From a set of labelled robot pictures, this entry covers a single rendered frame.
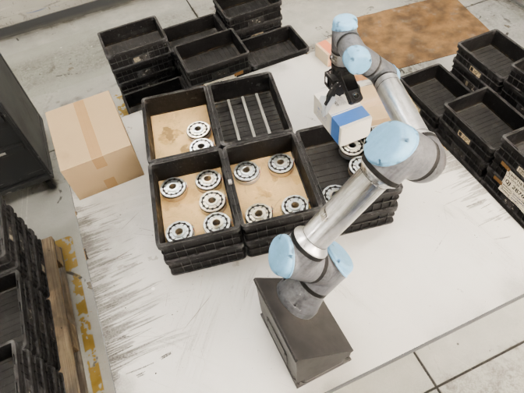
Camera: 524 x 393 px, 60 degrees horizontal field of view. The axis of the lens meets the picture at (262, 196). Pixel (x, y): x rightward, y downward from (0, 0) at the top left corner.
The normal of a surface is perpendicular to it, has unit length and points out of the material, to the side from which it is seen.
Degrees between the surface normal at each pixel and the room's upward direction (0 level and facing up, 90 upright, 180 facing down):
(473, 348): 0
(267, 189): 0
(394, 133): 40
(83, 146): 0
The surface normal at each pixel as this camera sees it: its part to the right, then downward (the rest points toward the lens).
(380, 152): -0.69, -0.35
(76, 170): 0.43, 0.70
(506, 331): -0.08, -0.59
